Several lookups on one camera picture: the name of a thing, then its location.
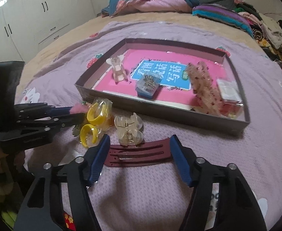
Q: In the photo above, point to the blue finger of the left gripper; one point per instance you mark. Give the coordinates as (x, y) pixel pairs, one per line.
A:
(48, 122)
(52, 110)

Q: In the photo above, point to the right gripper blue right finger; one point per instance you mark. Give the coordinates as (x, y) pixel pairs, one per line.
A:
(180, 160)

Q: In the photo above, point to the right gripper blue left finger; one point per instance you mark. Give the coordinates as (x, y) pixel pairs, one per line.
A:
(96, 156)

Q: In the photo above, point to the maroon hair clip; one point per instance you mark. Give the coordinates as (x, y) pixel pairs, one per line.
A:
(145, 154)

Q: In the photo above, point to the clear beige claw clip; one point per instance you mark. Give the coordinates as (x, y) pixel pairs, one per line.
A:
(129, 130)

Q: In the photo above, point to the pink beige claw clip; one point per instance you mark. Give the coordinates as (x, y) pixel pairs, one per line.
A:
(118, 70)

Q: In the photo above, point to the beige mesh dotted bow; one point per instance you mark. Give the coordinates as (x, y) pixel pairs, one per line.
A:
(208, 96)

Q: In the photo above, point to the clear bag white card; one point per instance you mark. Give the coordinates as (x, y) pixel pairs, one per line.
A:
(229, 96)

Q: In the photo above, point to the bobby pins blue card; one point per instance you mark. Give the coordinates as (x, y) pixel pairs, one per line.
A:
(147, 85)

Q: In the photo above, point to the white earring card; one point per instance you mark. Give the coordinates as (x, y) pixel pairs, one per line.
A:
(72, 154)

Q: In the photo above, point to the purple cartoon quilt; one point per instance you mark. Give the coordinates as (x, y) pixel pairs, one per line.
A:
(154, 197)

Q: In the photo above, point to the red floral blanket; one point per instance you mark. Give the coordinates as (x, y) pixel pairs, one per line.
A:
(69, 222)

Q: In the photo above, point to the white wardrobe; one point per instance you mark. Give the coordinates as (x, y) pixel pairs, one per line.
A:
(28, 26)

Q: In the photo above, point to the tan bed sheet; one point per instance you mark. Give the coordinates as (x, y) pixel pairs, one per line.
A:
(48, 54)

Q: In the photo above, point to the navy pink folded duvet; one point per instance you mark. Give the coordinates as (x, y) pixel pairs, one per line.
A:
(121, 7)

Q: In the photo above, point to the striped purple teal pillow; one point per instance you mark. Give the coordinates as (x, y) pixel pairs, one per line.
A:
(222, 15)

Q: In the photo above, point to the pile of clothes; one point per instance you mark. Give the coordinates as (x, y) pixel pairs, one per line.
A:
(266, 31)

